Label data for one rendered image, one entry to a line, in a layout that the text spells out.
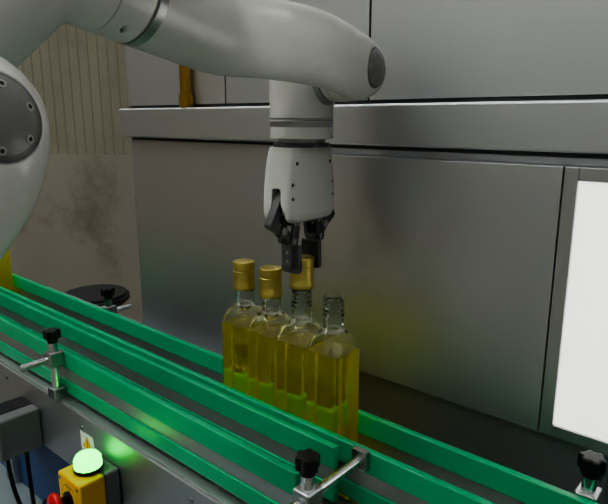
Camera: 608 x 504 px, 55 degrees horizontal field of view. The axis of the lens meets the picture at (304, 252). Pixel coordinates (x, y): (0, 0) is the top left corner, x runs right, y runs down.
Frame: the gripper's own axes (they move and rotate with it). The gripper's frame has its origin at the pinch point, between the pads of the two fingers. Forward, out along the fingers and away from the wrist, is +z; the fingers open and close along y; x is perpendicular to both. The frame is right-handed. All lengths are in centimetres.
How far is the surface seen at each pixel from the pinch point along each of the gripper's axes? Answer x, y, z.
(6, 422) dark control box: -53, 21, 36
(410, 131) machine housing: 9.2, -12.5, -16.9
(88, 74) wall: -321, -156, -48
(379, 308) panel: 5.5, -11.8, 9.5
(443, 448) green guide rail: 21.5, -2.8, 22.6
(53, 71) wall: -343, -144, -51
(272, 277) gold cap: -4.6, 1.1, 3.7
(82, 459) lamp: -28.3, 19.9, 33.6
